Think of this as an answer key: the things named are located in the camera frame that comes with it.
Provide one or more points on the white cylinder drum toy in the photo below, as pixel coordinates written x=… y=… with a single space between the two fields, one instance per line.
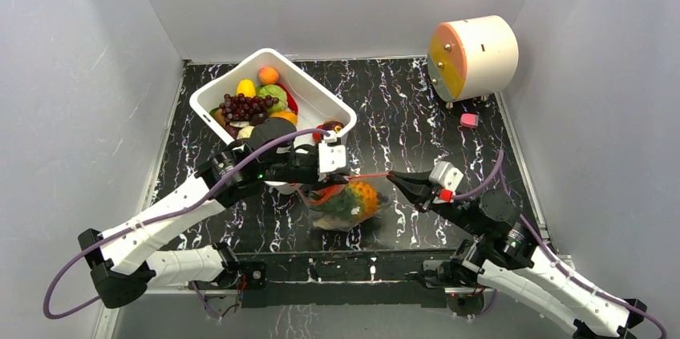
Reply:
x=471 y=58

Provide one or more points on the clear zip top bag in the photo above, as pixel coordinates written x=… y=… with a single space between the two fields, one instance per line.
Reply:
x=328 y=222

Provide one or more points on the yellow toy lemon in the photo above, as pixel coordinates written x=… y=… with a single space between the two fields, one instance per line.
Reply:
x=246 y=88

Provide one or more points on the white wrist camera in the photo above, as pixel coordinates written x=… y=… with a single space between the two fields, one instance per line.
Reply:
x=445 y=179
x=332 y=156

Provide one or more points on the red toy grapes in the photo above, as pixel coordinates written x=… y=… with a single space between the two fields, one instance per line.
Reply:
x=241 y=109

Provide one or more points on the orange toy fruit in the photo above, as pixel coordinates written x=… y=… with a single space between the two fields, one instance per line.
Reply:
x=268 y=76

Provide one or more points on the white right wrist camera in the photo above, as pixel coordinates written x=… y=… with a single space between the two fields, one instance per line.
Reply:
x=445 y=179

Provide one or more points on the red toy chili pepper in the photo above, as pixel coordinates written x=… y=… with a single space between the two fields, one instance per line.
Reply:
x=291 y=103

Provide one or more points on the orange toy pineapple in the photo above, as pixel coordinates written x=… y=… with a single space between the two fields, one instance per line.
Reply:
x=353 y=201

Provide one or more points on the pink eraser block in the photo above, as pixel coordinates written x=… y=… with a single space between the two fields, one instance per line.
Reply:
x=469 y=120

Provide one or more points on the white plastic bin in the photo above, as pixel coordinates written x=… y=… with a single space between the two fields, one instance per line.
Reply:
x=316 y=105

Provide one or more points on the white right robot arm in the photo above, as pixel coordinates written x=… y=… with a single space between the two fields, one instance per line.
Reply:
x=507 y=254

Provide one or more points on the orange toy mango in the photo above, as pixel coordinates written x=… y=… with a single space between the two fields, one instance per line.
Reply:
x=286 y=115

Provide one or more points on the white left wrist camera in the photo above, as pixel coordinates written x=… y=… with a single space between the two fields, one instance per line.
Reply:
x=332 y=156

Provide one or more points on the green toy cabbage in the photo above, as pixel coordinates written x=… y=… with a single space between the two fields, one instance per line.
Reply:
x=273 y=96

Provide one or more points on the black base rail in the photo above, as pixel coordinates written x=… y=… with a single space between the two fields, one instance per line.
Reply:
x=345 y=273

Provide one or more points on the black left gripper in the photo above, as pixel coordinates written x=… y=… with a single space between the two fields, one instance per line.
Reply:
x=319 y=180

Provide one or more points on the dark purple toy fruit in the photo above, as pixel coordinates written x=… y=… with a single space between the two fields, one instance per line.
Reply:
x=332 y=126

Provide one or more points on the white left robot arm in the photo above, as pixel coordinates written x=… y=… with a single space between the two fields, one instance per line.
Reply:
x=130 y=258

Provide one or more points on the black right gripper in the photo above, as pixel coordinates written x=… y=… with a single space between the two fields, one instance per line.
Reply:
x=425 y=195

